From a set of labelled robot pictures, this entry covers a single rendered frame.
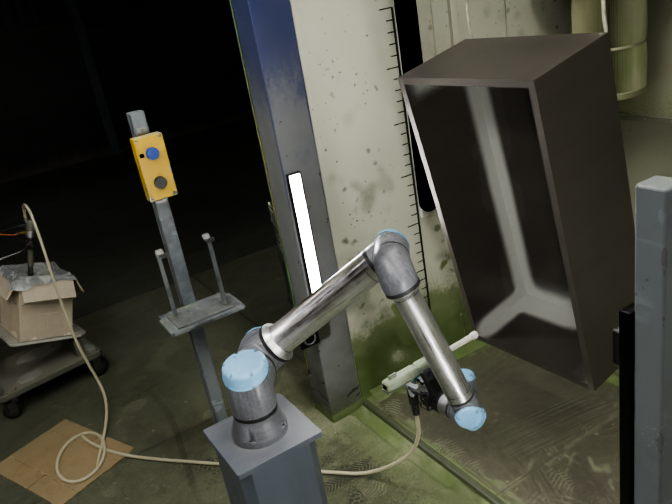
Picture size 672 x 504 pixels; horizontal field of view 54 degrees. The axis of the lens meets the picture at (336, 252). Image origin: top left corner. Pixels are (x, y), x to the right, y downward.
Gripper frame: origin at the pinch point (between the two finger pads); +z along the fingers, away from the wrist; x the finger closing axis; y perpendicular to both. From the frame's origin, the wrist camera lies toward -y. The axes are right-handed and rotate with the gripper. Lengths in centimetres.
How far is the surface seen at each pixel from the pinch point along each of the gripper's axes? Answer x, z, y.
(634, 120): 183, 18, -51
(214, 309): -46, 66, -33
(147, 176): -52, 76, -93
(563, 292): 76, -15, -8
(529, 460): 34, -25, 48
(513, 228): 72, 5, -36
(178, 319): -60, 70, -33
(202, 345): -50, 83, -11
